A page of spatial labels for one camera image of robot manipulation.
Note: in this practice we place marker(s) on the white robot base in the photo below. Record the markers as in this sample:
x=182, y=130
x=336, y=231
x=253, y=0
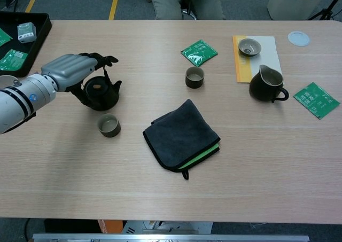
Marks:
x=165, y=227

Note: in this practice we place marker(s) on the aluminium rail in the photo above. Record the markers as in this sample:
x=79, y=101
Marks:
x=171, y=238

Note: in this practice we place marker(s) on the seated person legs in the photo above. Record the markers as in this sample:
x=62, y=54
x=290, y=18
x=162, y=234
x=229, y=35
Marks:
x=165, y=4

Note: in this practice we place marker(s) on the dark grey folded cloth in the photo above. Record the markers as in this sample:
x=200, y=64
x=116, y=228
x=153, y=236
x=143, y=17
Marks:
x=179, y=135

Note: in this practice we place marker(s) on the black tray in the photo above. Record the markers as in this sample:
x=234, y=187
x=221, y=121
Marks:
x=40, y=31

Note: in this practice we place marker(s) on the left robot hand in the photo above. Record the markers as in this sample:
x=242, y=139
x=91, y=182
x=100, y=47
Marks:
x=68, y=68

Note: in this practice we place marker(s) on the black tripod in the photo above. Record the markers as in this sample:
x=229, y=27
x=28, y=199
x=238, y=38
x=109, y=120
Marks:
x=324, y=12

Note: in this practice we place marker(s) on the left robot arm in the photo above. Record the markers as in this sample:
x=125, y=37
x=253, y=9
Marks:
x=21, y=100

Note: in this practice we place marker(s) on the grey white tea packet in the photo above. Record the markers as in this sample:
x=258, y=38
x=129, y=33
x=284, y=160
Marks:
x=26, y=33

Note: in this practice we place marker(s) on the black ceramic pitcher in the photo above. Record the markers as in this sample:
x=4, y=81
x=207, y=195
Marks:
x=259, y=91

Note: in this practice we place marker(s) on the green tea packet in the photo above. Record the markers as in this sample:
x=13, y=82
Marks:
x=199, y=52
x=316, y=100
x=13, y=60
x=4, y=37

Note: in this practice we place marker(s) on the grey ceramic bowl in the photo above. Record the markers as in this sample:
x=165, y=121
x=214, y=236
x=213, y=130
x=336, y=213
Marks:
x=249, y=47

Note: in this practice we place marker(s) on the black teapot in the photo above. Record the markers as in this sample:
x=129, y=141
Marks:
x=104, y=95

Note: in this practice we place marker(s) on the orange object under table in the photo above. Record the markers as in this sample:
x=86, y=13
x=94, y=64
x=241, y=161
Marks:
x=109, y=226

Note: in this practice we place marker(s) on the yellow and white booklet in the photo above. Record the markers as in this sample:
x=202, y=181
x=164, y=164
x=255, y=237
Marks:
x=270, y=63

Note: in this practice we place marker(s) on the grey ceramic teacup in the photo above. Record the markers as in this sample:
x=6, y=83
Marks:
x=108, y=131
x=194, y=83

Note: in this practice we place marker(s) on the white storage bin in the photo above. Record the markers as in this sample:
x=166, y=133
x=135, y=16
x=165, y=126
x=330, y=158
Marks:
x=294, y=8

